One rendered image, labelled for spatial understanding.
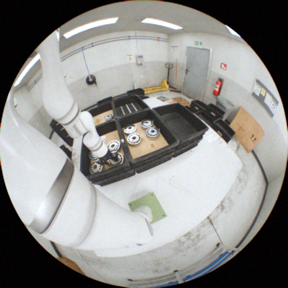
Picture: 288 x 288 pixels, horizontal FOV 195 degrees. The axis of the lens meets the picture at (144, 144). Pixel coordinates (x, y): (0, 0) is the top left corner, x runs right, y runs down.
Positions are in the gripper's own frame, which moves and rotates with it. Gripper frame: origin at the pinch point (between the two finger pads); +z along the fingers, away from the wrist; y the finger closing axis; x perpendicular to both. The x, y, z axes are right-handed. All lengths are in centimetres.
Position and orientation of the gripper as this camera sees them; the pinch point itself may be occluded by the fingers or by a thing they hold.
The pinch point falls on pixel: (111, 162)
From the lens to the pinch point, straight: 54.1
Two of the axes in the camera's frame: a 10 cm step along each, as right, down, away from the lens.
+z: 0.8, 5.8, 8.1
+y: 8.7, -4.3, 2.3
